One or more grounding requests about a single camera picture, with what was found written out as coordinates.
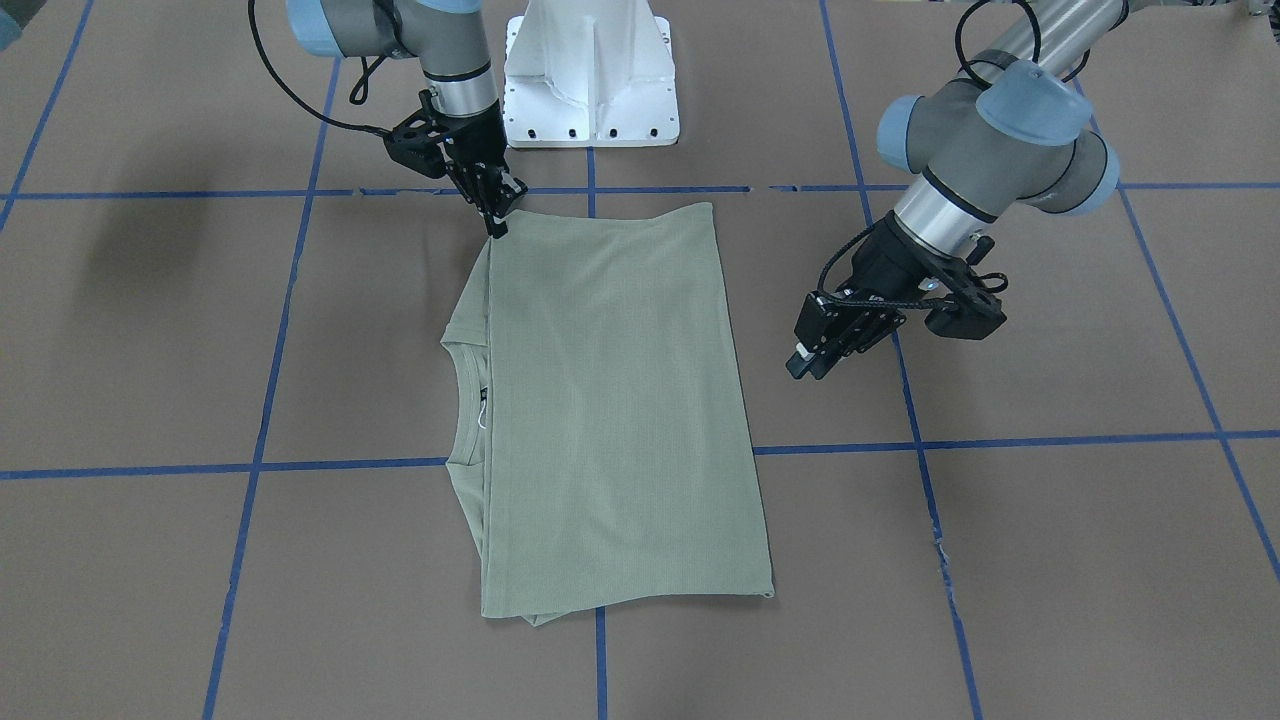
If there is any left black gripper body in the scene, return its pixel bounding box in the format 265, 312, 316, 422
795, 211, 929, 359

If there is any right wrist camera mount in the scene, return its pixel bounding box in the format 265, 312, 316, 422
383, 111, 451, 179

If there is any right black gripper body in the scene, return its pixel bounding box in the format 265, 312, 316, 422
440, 108, 513, 191

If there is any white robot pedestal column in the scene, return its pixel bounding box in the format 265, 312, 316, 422
503, 1, 681, 149

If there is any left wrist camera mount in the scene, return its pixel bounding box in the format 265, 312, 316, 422
909, 234, 1009, 341

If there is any olive green long-sleeve shirt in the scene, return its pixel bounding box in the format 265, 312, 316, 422
442, 202, 774, 626

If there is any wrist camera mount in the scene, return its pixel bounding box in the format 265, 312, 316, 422
383, 111, 451, 179
909, 234, 1009, 341

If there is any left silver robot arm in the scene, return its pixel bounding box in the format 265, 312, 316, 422
787, 1, 1137, 379

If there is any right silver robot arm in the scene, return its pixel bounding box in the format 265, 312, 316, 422
285, 1, 527, 238

